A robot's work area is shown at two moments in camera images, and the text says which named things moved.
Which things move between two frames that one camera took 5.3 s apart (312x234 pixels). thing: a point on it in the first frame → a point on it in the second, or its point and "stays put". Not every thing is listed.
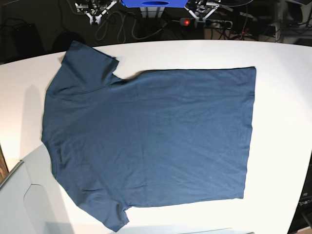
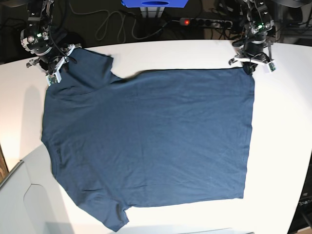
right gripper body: [200, 9] → [255, 48]
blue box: [154, 3] stays put
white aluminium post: [151, 12] stays put
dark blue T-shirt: [156, 137] stays put
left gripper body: [94, 9] → [50, 56]
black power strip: [208, 23] stays put
